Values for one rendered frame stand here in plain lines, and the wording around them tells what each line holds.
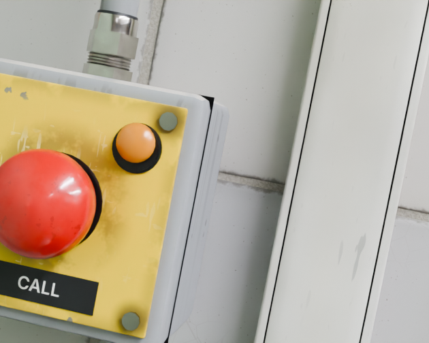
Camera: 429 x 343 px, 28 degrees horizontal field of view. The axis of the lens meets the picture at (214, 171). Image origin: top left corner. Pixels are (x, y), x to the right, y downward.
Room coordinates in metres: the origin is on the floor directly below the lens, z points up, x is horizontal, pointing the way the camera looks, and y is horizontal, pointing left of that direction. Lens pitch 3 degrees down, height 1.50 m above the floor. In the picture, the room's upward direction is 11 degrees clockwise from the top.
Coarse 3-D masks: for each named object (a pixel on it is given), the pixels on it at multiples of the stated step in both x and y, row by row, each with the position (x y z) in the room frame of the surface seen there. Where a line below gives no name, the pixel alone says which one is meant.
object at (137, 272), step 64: (0, 64) 0.33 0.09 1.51; (0, 128) 0.33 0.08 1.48; (64, 128) 0.32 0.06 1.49; (192, 128) 0.32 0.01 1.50; (128, 192) 0.32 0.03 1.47; (192, 192) 0.32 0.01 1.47; (0, 256) 0.33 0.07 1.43; (64, 256) 0.32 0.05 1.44; (128, 256) 0.32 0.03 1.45; (192, 256) 0.35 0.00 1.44; (64, 320) 0.32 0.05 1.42; (128, 320) 0.32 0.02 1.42
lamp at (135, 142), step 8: (128, 128) 0.31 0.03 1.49; (136, 128) 0.31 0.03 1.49; (144, 128) 0.31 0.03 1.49; (120, 136) 0.31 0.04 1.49; (128, 136) 0.31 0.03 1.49; (136, 136) 0.31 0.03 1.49; (144, 136) 0.31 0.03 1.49; (152, 136) 0.31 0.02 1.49; (120, 144) 0.31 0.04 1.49; (128, 144) 0.31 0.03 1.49; (136, 144) 0.31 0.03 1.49; (144, 144) 0.31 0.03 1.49; (152, 144) 0.31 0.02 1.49; (120, 152) 0.31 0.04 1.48; (128, 152) 0.31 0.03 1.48; (136, 152) 0.31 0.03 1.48; (144, 152) 0.31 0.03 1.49; (152, 152) 0.31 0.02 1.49; (128, 160) 0.31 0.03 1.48; (136, 160) 0.31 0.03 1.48; (144, 160) 0.31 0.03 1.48
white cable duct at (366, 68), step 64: (384, 0) 0.36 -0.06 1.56; (320, 64) 0.36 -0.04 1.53; (384, 64) 0.36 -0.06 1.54; (320, 128) 0.36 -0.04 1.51; (384, 128) 0.36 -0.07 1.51; (320, 192) 0.36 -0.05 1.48; (384, 192) 0.36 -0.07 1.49; (320, 256) 0.36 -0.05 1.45; (384, 256) 0.36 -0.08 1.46; (320, 320) 0.36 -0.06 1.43
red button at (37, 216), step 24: (0, 168) 0.30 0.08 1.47; (24, 168) 0.30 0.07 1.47; (48, 168) 0.30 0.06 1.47; (72, 168) 0.30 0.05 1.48; (0, 192) 0.30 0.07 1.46; (24, 192) 0.30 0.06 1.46; (48, 192) 0.30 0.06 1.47; (72, 192) 0.30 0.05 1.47; (0, 216) 0.30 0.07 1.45; (24, 216) 0.30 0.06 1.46; (48, 216) 0.30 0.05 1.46; (72, 216) 0.30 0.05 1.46; (0, 240) 0.30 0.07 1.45; (24, 240) 0.30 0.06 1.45; (48, 240) 0.30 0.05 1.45; (72, 240) 0.30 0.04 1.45
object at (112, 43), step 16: (112, 0) 0.35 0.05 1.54; (128, 0) 0.35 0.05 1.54; (96, 16) 0.35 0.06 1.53; (112, 16) 0.35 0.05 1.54; (128, 16) 0.35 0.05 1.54; (96, 32) 0.35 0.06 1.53; (112, 32) 0.35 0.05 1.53; (128, 32) 0.35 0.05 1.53; (96, 48) 0.35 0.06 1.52; (112, 48) 0.35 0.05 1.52; (128, 48) 0.35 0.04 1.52; (96, 64) 0.35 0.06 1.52; (112, 64) 0.35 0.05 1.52; (128, 64) 0.36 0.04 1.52; (128, 80) 0.36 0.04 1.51
